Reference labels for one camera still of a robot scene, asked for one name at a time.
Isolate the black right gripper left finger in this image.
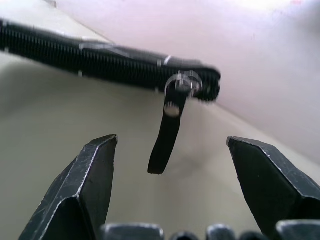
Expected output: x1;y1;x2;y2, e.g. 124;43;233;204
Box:
18;134;119;240

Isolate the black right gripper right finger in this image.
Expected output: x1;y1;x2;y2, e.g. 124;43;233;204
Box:
226;136;320;240

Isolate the black zippered grid pouch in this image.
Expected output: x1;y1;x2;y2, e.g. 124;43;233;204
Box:
0;17;222;175

